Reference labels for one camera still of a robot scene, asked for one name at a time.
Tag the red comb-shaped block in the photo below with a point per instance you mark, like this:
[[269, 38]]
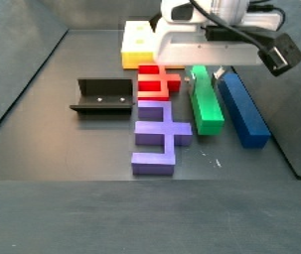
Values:
[[156, 83]]

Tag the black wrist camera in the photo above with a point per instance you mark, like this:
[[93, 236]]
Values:
[[283, 54]]

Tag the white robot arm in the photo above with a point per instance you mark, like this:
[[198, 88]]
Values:
[[226, 13]]

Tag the black angle bracket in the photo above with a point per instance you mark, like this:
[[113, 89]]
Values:
[[105, 94]]

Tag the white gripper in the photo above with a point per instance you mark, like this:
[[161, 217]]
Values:
[[181, 45]]

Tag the purple comb-shaped block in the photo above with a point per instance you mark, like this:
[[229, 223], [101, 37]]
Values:
[[157, 129]]

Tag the blue long block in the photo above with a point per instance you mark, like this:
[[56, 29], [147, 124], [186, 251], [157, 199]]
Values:
[[252, 131]]

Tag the yellow slotted board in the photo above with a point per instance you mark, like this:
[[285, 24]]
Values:
[[137, 47]]

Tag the green long block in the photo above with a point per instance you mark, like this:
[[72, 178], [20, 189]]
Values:
[[208, 113]]

